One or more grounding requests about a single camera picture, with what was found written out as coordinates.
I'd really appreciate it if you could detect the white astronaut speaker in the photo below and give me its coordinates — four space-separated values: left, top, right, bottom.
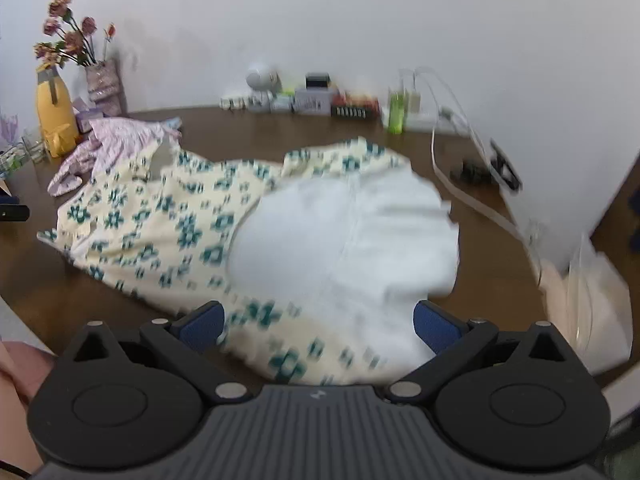
245 62 281 111

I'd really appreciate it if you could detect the purple tissue box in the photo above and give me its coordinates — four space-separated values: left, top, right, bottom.
72 102 108 133

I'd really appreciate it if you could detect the black phone stand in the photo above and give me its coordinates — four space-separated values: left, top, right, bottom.
449 160 493 185

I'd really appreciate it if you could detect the dark box with white print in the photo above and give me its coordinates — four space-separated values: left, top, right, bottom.
330 102 378 121

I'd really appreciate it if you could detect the white paper bag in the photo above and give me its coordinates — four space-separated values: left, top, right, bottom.
537 232 633 376

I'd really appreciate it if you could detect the phone holder clip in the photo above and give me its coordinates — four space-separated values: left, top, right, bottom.
489 139 523 192

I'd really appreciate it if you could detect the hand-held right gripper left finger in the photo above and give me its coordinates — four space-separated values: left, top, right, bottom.
52 301 250 403

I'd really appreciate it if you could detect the knitted pink vase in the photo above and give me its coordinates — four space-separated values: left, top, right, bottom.
85 60 126 113

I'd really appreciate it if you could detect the grey tin box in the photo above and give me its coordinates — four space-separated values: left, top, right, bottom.
292 87 333 115

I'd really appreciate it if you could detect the cream dress with teal flowers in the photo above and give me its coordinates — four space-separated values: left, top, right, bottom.
36 136 461 386

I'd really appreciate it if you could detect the white charging cable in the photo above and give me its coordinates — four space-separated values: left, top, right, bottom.
400 67 501 181
430 110 546 286

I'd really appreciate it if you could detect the clear glass cup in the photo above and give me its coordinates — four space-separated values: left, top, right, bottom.
0 132 48 181

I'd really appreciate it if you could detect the pink floral garment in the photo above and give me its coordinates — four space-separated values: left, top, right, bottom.
47 117 183 197

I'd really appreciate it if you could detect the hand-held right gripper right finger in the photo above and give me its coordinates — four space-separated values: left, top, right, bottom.
387 301 586 403

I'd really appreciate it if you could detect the green spray bottle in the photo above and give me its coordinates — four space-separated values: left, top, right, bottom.
387 89 407 135

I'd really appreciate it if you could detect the yellow thermos jug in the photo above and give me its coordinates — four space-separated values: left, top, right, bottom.
36 65 80 158

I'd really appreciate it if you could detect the dried rose bouquet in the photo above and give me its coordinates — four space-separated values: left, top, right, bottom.
34 0 118 68

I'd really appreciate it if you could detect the white power strip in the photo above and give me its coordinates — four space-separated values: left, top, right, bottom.
382 107 471 136

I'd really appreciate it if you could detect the person's left forearm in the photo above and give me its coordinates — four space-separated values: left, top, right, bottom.
0 341 57 476

